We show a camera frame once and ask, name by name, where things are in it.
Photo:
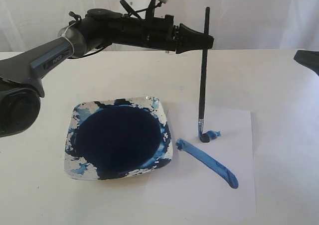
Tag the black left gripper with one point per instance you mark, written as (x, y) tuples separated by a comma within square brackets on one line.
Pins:
[(162, 34)]

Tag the white paper sheet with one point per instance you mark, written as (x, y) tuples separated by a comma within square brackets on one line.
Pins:
[(212, 176)]

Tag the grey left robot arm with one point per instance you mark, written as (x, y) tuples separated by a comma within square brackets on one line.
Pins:
[(21, 76)]

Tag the white dish with blue paint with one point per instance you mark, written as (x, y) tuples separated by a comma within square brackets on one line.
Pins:
[(117, 139)]

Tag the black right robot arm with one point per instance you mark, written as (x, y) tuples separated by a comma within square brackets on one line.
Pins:
[(309, 59)]

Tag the white backdrop cloth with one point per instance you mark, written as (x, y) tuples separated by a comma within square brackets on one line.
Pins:
[(235, 24)]

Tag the black paintbrush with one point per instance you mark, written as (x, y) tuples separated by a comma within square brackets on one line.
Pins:
[(204, 137)]

